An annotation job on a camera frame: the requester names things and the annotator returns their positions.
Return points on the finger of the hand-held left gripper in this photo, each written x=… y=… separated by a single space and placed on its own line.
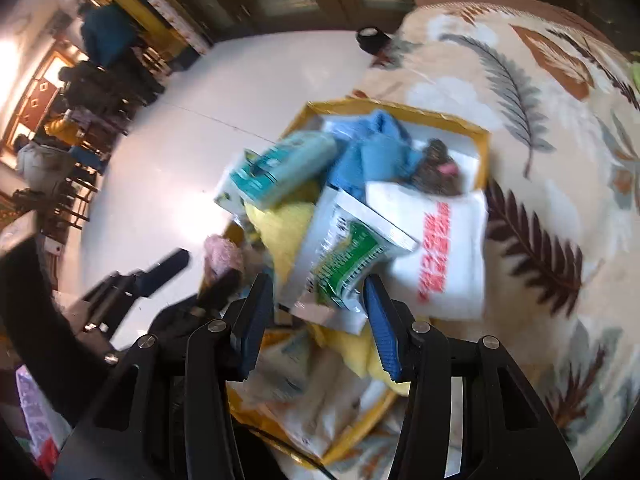
x=220 y=287
x=160 y=270

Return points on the yellow towel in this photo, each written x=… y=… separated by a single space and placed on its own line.
x=285 y=230

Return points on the white green packet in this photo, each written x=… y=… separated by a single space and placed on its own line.
x=345 y=255

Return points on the grey speckled pouch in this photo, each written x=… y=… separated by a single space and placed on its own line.
x=435 y=172

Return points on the white packet red print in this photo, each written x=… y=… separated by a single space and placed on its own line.
x=450 y=270
x=320 y=410

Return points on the leaf print blanket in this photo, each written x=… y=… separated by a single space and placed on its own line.
x=550 y=160

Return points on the blue towel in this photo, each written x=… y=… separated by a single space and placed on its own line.
x=380 y=160

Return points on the teal tube pack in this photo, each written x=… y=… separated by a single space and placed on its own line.
x=280 y=165

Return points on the yellow rimmed white box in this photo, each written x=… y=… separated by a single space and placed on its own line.
x=400 y=107

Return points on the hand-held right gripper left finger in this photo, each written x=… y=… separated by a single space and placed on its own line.
x=252 y=332

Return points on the pink plush ball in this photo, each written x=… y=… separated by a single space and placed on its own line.
x=222 y=255

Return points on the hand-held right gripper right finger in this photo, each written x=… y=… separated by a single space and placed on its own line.
x=382 y=332

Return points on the pink printed bag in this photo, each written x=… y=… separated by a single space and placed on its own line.
x=35 y=420

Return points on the wooden chair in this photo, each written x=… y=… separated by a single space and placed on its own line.
x=67 y=195

